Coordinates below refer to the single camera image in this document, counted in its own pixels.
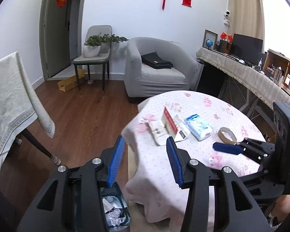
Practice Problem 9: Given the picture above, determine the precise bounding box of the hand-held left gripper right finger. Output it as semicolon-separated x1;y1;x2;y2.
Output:
165;136;272;232

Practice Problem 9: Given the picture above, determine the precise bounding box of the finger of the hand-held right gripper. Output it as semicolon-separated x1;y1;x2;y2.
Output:
242;137;275;153
213;142;269;163

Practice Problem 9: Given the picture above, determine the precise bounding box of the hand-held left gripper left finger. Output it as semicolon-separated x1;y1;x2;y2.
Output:
17;135;125;232

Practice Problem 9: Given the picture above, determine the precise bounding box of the brown tape roll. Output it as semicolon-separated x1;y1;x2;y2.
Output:
218;127;237;146

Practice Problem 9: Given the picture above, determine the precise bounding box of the torn cardboard packaging tray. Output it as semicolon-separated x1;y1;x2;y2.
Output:
148;120;171;146

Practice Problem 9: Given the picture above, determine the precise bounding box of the white box with red label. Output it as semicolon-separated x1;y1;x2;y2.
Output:
162;106;191;142

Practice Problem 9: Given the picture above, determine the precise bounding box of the dark trash bin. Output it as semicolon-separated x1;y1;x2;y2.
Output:
72;181;131;232

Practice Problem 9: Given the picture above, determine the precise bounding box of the blue white tissue pack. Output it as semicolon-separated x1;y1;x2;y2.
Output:
184;114;212;141

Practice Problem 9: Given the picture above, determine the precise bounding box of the large white paper ball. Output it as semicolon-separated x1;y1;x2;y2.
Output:
106;209;121;220

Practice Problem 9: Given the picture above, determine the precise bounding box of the small white paper ball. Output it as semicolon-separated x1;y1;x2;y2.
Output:
110;219;125;228

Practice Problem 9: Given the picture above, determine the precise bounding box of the person's right forearm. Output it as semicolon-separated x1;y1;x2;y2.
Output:
268;193;290;225

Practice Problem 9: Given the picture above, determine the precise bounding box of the round table with pink cloth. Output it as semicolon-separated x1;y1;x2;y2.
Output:
121;90;267;224

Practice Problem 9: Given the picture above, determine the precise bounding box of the long desk with fringed cloth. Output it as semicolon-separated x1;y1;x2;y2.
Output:
196;47;290;112

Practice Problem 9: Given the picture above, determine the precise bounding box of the dark wooden table leg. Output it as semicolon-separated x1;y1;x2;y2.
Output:
22;128;61;166

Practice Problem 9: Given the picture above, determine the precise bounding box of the wooden desk shelf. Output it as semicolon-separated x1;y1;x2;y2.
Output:
263;49;290;99

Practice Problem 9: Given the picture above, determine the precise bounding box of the flat cardboard box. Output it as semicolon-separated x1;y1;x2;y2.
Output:
57;68;85;92

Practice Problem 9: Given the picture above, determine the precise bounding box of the grey armchair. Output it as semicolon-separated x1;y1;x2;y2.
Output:
124;37;200;98

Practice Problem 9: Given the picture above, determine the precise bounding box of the black monitor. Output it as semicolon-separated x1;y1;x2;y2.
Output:
231;33;264;62

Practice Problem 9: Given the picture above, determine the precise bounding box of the brown wooden box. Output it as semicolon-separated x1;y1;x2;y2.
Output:
219;39;232;54

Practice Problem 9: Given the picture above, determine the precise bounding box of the black bag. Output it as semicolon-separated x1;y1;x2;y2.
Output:
141;52;174;69

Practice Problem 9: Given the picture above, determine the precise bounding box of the grey dining chair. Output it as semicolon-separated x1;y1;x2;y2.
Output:
73;25;112;96

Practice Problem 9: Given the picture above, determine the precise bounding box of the potted plant in white pot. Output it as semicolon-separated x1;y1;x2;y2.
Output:
83;35;104;58

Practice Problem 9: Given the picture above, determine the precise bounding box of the potted plant in grey pot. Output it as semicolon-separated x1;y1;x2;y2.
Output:
100;34;129;55

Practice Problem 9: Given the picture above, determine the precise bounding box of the cloth covered side table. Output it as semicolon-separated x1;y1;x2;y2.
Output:
0;51;55;194

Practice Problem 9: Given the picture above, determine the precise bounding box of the grey door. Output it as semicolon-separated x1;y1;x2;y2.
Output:
40;0;74;81

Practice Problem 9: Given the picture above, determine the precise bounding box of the beige curtain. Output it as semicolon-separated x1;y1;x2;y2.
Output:
228;0;265;51

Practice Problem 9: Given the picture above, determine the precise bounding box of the picture frame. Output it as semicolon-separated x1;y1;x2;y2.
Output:
202;29;218;50

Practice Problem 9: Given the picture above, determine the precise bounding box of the white security camera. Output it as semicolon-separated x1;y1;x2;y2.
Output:
223;10;232;26

